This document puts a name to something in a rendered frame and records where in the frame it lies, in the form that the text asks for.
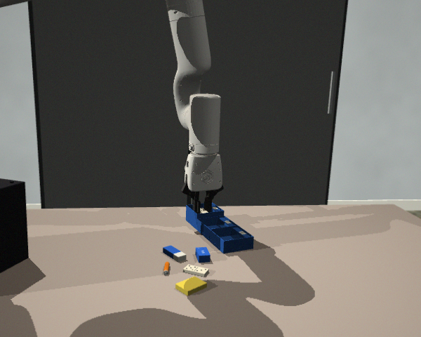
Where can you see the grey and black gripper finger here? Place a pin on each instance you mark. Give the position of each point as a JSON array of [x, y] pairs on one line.
[[209, 197], [194, 196]]

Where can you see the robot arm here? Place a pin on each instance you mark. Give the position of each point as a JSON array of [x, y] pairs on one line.
[[198, 113]]

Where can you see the blue nine-volt battery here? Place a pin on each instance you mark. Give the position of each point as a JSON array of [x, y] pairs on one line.
[[203, 255]]

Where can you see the blue and white eraser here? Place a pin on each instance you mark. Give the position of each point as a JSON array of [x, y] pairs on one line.
[[174, 253]]

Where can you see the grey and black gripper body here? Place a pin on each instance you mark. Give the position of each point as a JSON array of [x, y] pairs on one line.
[[204, 172]]

